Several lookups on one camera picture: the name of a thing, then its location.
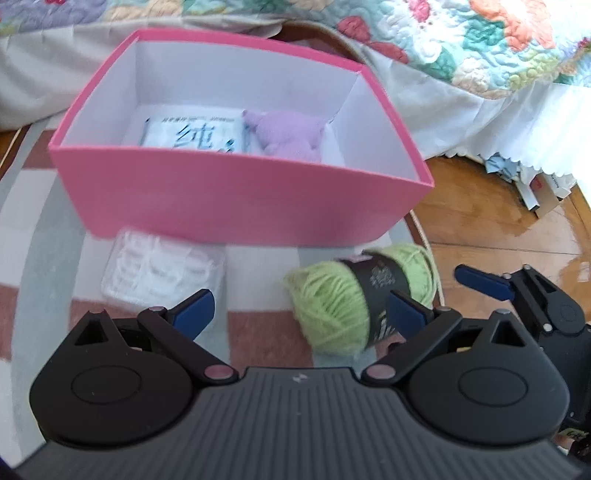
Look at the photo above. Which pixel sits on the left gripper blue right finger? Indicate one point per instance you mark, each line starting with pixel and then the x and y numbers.
pixel 406 315

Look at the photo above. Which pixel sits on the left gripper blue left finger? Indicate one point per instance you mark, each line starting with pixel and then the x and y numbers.
pixel 192 315

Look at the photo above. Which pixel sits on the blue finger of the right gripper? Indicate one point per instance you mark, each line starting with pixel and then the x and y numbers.
pixel 489 284

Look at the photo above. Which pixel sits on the clear floss pick box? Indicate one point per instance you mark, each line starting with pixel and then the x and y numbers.
pixel 145 270

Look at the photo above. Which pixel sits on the green yarn ball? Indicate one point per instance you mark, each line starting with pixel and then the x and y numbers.
pixel 340 304

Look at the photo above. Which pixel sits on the blue wet wipes pack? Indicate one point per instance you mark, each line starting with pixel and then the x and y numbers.
pixel 222 134

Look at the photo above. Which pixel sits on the purple plush toy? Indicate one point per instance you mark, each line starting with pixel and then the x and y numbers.
pixel 287 134

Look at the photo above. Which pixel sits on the pink cardboard box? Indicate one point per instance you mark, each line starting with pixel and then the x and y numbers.
pixel 370 176

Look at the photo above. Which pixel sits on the checkered rug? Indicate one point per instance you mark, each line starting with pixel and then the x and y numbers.
pixel 53 272

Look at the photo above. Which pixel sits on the floral quilt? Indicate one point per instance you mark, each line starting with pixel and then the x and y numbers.
pixel 489 48

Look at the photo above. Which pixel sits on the white bed skirt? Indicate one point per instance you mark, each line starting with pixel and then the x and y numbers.
pixel 544 126

